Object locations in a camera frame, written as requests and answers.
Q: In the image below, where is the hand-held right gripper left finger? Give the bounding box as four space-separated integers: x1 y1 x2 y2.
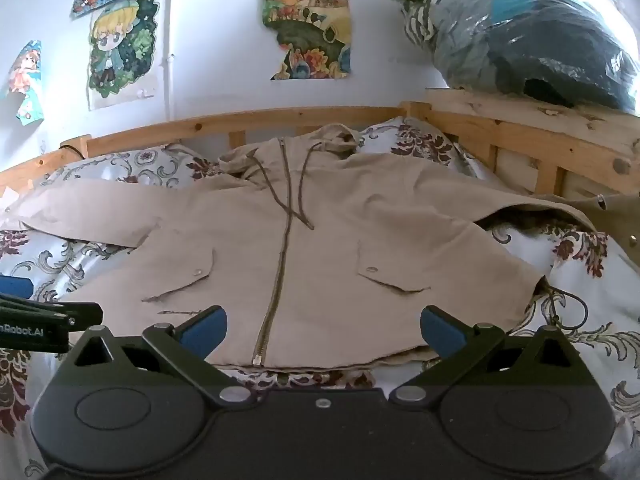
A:
64 305 257 409

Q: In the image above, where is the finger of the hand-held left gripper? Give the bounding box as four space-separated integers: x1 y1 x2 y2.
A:
0 274 35 304
0 296 104 332

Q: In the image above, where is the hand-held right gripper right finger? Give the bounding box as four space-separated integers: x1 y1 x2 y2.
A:
388 305 587 409

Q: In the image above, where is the beige hooded jacket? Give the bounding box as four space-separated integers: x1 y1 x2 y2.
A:
2 122 601 368

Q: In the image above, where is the clear plastic bag of clothes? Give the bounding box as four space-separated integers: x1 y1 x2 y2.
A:
361 0 640 117

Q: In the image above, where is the floral bedsheet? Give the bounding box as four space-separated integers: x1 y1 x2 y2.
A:
0 210 640 480

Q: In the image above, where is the floral pillow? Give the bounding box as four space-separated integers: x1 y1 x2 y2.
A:
37 142 223 192
356 116 498 182

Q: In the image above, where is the torn cyan cartoon wall poster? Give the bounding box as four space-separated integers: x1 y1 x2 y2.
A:
4 39 45 127

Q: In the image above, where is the wooden bed frame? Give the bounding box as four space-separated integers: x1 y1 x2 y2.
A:
0 101 640 211

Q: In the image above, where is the green cartoon figure wall poster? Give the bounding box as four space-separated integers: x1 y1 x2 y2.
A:
88 0 162 112

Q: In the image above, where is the landscape wall poster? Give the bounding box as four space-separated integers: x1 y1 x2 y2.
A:
260 0 352 82

